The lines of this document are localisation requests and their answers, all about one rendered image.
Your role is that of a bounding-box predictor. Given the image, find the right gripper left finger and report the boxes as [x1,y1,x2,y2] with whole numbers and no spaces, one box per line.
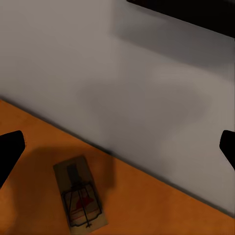
[0,130,25,188]

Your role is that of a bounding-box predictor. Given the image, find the mousetrap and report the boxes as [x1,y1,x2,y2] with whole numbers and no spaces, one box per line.
[53,156,108,235]

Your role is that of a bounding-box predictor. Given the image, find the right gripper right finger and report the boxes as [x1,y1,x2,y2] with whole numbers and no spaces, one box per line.
[219,130,235,169]

